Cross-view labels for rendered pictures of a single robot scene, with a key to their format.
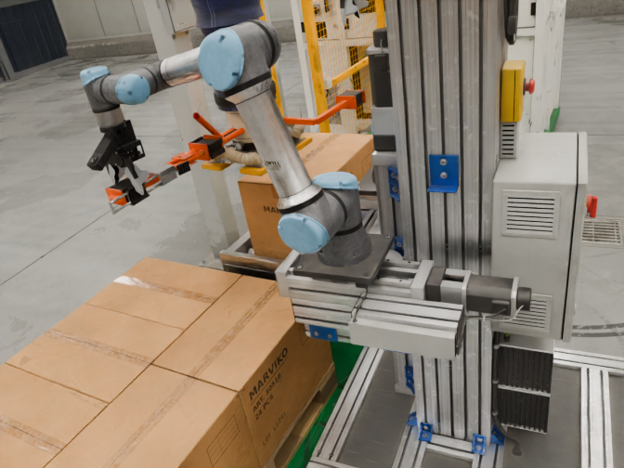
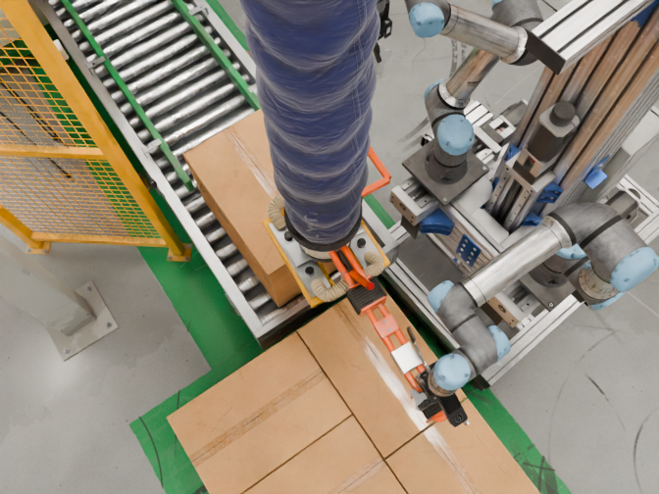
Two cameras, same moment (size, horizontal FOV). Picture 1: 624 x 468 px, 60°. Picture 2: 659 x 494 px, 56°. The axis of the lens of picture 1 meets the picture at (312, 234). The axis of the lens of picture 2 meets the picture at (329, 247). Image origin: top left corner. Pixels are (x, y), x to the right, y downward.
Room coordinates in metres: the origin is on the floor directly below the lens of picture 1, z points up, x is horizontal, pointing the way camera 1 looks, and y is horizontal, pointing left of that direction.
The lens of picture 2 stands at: (1.63, 0.84, 2.96)
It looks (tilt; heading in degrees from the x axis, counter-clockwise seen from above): 68 degrees down; 296
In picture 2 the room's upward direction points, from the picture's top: 3 degrees counter-clockwise
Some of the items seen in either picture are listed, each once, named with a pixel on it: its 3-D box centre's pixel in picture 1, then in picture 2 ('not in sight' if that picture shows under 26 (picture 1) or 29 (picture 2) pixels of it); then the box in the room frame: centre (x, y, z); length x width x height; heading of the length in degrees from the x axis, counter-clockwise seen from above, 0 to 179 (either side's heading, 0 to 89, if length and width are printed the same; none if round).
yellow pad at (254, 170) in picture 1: (277, 150); (350, 227); (1.92, 0.08, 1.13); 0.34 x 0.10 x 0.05; 143
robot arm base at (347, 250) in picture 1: (342, 236); (554, 260); (1.27, -0.08, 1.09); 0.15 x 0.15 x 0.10
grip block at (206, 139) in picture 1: (206, 147); (366, 295); (1.77, 0.30, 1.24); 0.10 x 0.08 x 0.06; 53
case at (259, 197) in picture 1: (316, 196); (275, 207); (2.29, -0.05, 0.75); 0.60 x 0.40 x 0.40; 147
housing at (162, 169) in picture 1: (161, 175); (405, 359); (1.60, 0.44, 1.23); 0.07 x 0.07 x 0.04; 53
